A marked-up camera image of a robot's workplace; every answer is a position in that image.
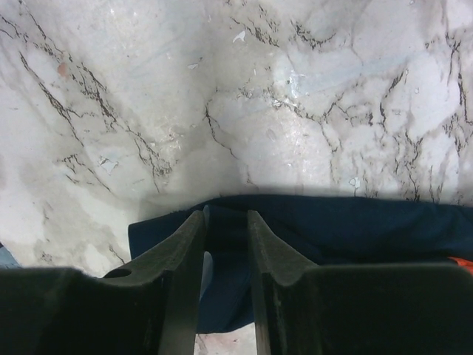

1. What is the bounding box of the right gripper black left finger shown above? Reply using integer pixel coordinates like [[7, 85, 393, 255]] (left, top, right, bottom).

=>
[[1, 212, 205, 354]]

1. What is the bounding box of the navy orange underwear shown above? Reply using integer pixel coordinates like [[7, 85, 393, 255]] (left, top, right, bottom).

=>
[[127, 194, 473, 334]]

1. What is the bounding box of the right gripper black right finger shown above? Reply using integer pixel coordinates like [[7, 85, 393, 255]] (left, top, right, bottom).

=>
[[248, 211, 472, 354]]

